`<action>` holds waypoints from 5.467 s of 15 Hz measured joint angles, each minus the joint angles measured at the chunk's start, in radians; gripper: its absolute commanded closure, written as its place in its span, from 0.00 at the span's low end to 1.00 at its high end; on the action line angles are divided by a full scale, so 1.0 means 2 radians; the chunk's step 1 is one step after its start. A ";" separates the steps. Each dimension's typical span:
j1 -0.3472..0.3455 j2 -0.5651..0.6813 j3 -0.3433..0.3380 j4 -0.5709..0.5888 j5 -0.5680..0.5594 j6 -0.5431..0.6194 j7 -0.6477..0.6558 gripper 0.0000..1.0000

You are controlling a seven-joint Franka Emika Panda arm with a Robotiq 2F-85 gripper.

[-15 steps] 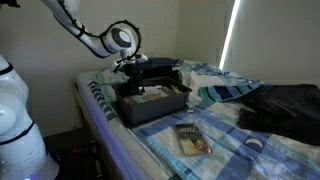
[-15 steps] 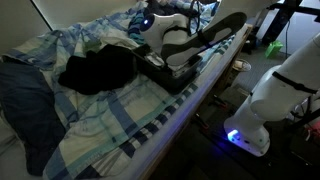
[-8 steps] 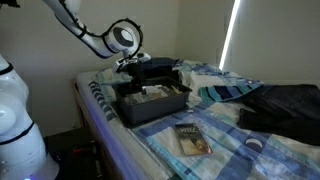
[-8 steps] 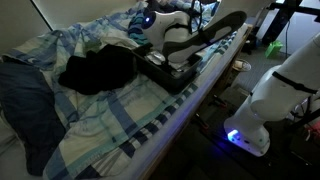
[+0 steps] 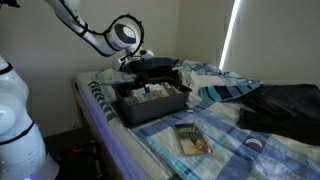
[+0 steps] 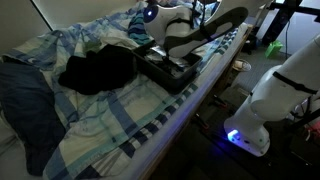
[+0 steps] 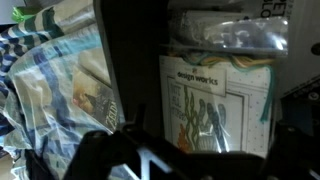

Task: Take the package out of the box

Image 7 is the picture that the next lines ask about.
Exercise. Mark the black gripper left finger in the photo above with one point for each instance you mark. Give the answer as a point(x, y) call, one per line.
point(110, 156)

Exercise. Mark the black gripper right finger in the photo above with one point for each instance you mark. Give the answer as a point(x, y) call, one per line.
point(296, 150)

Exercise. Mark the design works craft kit package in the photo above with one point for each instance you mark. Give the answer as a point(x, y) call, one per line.
point(213, 110)

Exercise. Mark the dark grey plastic box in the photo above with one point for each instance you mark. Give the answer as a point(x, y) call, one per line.
point(140, 50)

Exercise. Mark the Zelda game case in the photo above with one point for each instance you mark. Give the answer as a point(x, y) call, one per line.
point(96, 100)

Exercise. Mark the blue checked blanket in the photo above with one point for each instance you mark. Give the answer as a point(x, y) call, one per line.
point(43, 86)

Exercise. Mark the bright green object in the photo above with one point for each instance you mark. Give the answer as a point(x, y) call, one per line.
point(21, 14)

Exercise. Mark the white printed packet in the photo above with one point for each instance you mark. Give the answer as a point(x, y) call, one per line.
point(206, 8)

